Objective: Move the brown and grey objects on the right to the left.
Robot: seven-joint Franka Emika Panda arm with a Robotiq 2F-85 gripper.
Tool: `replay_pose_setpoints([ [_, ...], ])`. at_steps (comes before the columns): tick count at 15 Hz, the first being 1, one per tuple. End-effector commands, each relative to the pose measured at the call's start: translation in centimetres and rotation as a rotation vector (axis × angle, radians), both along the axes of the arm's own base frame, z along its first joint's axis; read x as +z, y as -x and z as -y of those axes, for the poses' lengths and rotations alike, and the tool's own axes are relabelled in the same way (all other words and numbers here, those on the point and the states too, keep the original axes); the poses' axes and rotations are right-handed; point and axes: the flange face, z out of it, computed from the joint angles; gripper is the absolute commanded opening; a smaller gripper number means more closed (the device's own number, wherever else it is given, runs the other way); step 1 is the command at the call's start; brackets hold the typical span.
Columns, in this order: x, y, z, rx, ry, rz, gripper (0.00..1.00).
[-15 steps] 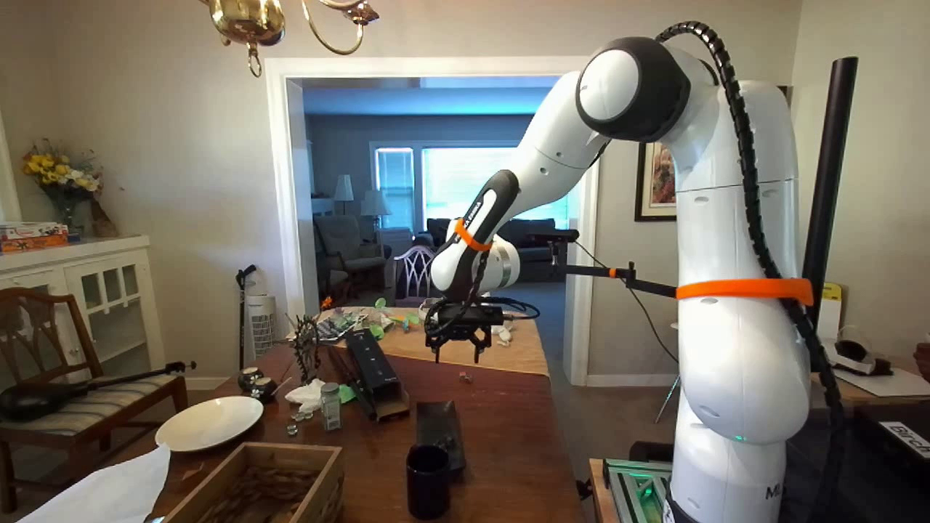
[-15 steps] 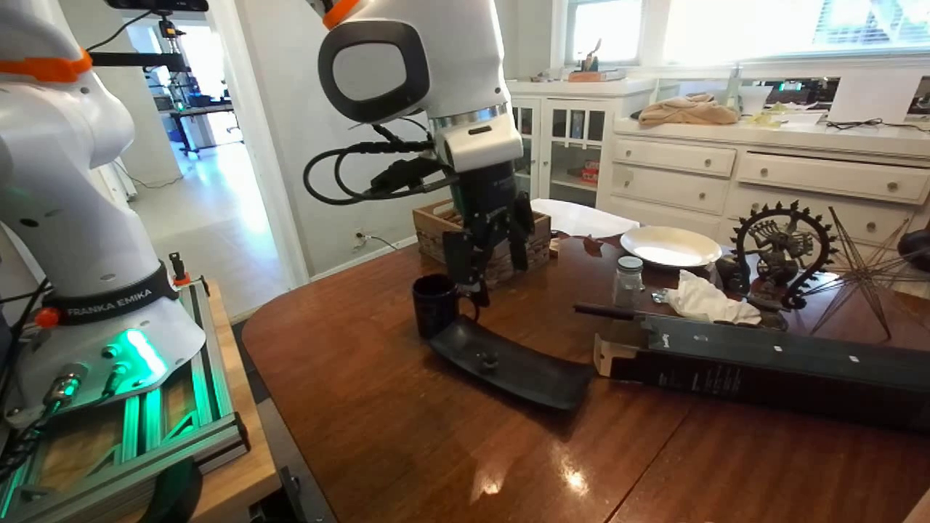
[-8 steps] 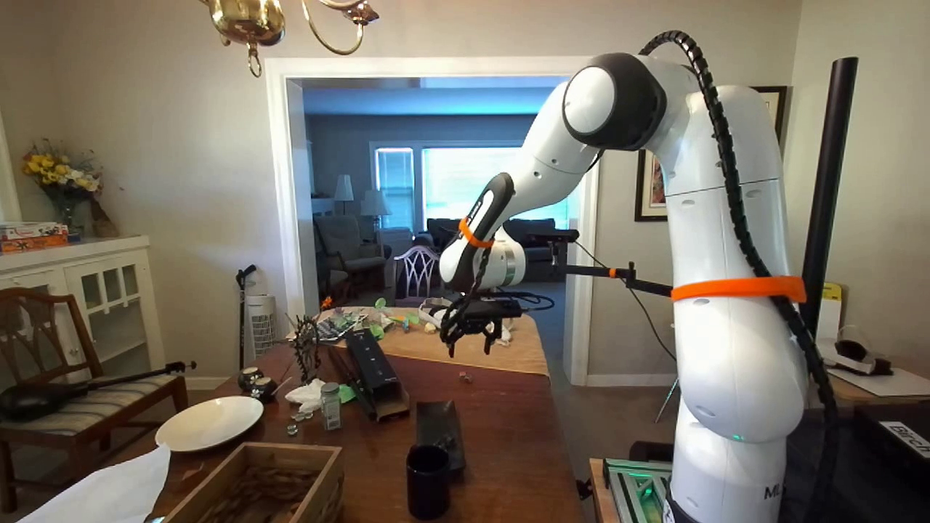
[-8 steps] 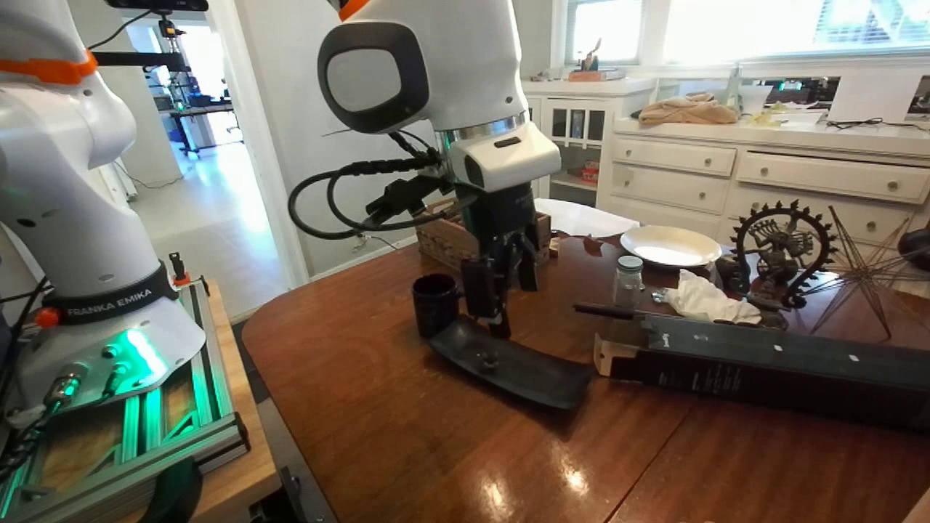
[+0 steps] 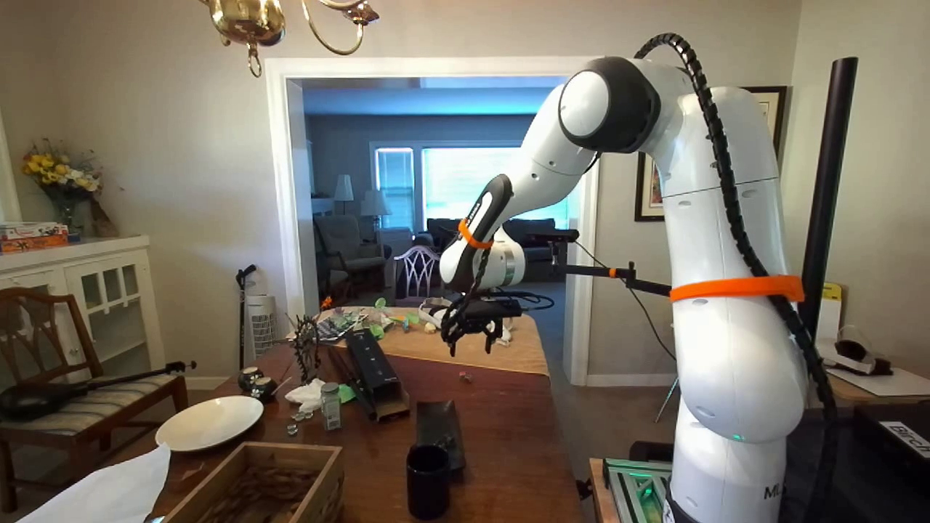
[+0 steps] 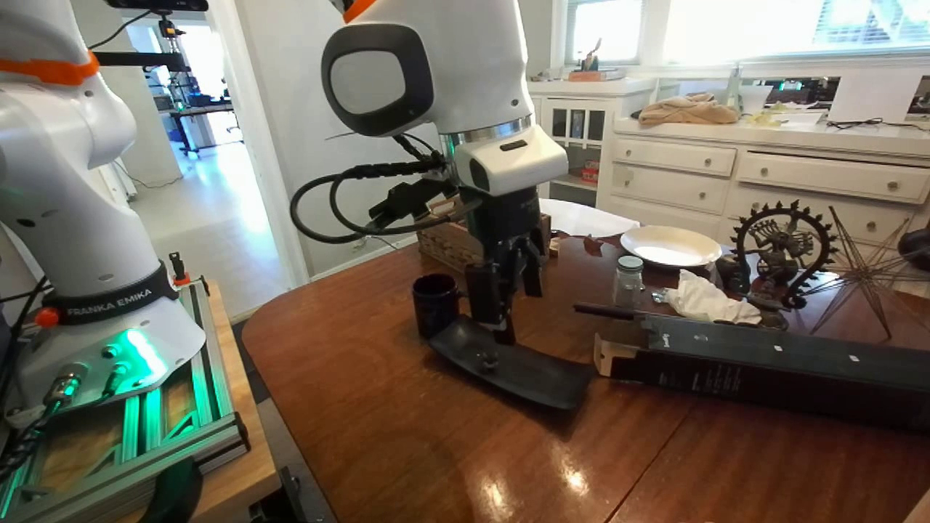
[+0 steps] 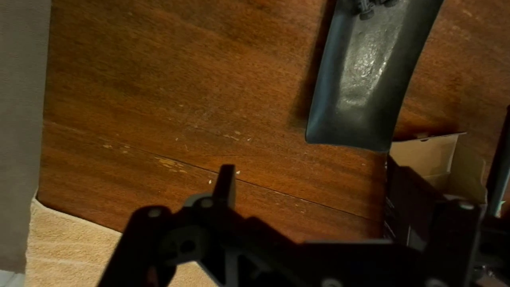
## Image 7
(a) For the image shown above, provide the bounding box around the tan placemat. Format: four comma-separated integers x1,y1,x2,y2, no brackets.
24,196,220,287

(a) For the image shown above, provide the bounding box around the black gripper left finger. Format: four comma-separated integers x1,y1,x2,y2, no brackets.
97,163,242,287

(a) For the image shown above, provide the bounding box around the pale cardboard piece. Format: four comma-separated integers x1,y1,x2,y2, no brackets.
389,132,489,207

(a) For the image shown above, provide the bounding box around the long dark brown box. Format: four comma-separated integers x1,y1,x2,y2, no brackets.
383,153,451,255

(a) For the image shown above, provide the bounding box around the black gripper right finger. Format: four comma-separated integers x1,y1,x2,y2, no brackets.
430,199,485,287

